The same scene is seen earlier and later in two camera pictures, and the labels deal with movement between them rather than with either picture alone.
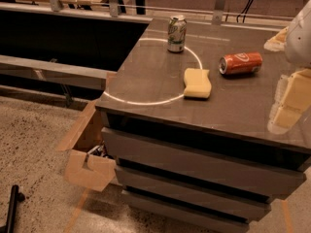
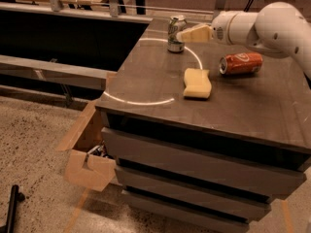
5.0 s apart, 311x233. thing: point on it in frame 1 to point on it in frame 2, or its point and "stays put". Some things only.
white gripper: x=299 y=41 to x=220 y=27
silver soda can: x=176 y=34 stays put
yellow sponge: x=197 y=83 stays put
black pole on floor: x=16 y=197 stays put
